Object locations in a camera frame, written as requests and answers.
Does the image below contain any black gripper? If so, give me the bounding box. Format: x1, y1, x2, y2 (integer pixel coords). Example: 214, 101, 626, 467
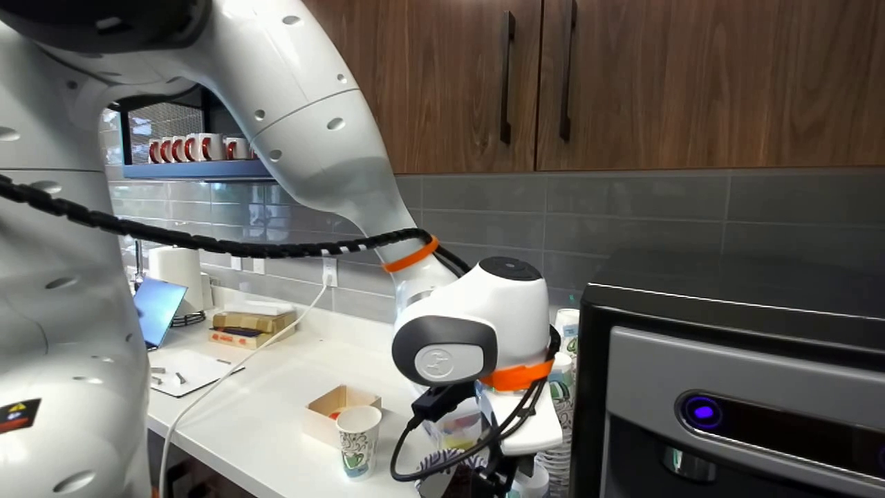
465, 459, 521, 498

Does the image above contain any short paper cup stack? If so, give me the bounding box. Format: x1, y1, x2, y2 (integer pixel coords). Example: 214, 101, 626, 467
551, 307, 586, 361

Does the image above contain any black silver coffee machine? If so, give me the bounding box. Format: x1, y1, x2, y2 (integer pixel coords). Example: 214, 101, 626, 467
570, 251, 885, 498

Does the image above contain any single printed paper cup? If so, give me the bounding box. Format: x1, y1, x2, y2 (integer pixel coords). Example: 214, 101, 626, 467
335, 405, 385, 482

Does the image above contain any small open cardboard box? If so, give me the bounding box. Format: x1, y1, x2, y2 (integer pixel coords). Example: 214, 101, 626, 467
302, 384, 385, 445

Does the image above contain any red white book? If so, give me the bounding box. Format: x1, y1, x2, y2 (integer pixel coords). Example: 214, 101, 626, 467
208, 326, 283, 351

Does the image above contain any white paper notepad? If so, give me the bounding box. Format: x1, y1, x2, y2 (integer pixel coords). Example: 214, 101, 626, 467
147, 345, 245, 402

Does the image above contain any white paper towel roll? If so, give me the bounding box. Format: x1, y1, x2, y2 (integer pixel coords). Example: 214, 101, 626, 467
147, 246, 209, 319

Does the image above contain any wooden cabinet door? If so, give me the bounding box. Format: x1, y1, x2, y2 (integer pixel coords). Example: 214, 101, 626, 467
536, 0, 885, 174
302, 0, 548, 179

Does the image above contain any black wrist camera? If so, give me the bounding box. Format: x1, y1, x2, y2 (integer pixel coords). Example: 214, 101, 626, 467
410, 384, 479, 423

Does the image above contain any white power cable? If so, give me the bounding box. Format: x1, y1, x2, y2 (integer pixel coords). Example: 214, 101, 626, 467
150, 273, 335, 498

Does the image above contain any black corrugated cable conduit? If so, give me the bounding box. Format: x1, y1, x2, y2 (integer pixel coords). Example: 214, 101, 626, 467
0, 172, 439, 264

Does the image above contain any black cabinet handle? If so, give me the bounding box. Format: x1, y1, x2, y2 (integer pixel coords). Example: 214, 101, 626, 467
558, 0, 583, 148
501, 11, 521, 150

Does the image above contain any blue wall shelf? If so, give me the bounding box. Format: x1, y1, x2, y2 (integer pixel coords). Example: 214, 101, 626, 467
121, 157, 276, 184

